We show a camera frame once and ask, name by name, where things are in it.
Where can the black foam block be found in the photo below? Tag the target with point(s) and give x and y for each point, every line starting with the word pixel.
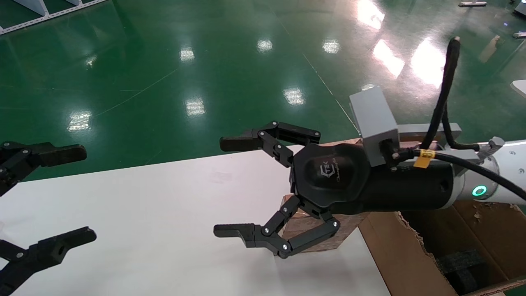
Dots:
pixel 460 267

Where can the white metal shelf frame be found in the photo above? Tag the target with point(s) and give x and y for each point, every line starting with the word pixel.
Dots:
pixel 41 10

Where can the white machine base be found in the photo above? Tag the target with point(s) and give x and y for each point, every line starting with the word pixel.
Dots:
pixel 520 7

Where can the big torn cardboard box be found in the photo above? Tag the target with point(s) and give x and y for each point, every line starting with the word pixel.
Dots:
pixel 394 255

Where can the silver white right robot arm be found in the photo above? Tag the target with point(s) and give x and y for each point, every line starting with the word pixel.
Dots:
pixel 509 164

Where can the white rounded table edge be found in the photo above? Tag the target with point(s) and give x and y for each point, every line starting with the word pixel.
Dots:
pixel 520 87

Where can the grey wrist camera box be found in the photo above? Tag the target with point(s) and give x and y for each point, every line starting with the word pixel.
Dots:
pixel 374 119

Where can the flat white floor object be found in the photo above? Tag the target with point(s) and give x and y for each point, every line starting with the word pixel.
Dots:
pixel 472 4

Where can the small white floor object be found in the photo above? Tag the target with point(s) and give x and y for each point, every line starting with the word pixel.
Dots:
pixel 520 35

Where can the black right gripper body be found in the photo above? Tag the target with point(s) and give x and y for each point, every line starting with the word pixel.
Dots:
pixel 341 176

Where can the grey metal camera bracket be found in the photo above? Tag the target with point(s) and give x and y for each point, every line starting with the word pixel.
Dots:
pixel 413 130

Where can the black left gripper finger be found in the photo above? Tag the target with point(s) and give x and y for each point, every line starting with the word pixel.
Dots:
pixel 53 154
pixel 49 250

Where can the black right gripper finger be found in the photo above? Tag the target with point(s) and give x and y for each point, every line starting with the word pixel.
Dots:
pixel 263 238
pixel 267 137

